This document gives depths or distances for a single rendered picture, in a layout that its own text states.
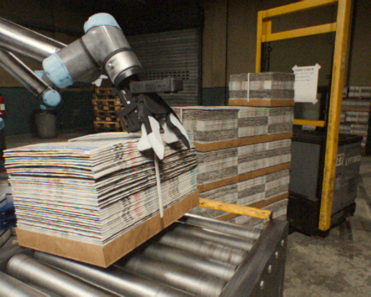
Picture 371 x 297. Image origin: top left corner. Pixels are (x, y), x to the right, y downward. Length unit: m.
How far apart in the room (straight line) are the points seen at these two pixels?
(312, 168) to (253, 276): 2.14
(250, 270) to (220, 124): 1.17
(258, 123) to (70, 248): 1.54
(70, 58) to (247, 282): 0.59
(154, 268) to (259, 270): 0.21
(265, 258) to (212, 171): 1.08
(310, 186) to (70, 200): 2.35
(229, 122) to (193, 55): 7.36
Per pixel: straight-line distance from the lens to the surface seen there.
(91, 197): 0.58
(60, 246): 0.69
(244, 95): 2.20
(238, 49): 8.58
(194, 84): 8.98
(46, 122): 8.46
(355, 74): 8.02
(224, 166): 1.80
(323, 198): 2.56
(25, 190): 0.75
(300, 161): 2.77
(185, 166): 0.80
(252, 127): 1.92
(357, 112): 6.39
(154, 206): 0.71
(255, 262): 0.69
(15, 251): 0.81
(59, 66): 0.73
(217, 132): 1.71
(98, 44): 0.71
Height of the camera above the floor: 1.15
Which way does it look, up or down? 11 degrees down
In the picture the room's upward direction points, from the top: straight up
